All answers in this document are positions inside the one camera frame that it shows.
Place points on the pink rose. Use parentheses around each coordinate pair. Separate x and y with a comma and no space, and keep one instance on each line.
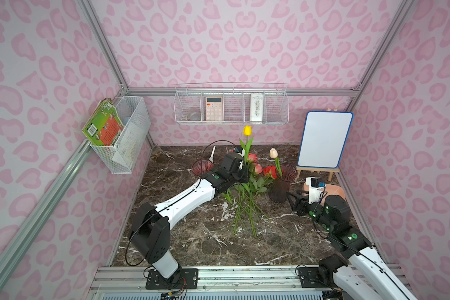
(257,169)
(252,158)

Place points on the green and red book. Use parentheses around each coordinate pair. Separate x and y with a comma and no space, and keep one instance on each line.
(104,127)

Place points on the pink calculator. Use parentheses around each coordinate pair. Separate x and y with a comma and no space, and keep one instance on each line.
(214,109)

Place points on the white wire wall shelf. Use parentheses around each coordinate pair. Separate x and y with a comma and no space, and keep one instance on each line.
(236,101)

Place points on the cream white tulip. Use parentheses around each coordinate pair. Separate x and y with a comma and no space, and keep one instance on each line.
(274,155)

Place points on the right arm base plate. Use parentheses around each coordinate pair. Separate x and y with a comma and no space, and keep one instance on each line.
(315,277)

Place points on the yellow tulip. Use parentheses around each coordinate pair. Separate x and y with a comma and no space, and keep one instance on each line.
(246,145)

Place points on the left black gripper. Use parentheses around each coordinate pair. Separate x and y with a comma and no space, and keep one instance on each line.
(238,165)

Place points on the pink plastic tray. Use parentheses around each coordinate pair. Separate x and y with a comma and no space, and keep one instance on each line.
(330,189)

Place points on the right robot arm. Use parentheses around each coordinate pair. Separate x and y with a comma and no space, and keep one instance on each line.
(357,268)

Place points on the white mesh side basket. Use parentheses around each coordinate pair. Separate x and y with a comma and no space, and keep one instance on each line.
(122,157)

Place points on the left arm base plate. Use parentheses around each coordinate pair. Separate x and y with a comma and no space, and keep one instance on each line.
(183,277)

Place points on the small whiteboard on easel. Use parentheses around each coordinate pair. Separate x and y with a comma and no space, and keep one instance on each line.
(323,141)

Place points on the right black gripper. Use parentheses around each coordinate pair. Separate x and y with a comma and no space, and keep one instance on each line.
(298,202)

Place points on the dark red vase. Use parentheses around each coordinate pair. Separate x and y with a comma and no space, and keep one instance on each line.
(201,167)
(281,186)

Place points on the white tag on vase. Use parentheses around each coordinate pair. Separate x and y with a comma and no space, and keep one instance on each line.
(211,158)

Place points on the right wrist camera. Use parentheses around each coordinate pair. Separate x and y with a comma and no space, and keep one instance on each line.
(315,187)

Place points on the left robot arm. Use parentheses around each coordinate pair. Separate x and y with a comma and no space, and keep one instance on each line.
(151,227)

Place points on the small glass bowl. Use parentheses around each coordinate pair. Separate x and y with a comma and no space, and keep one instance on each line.
(194,116)

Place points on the red rose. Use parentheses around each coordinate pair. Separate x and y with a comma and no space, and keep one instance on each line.
(270,172)

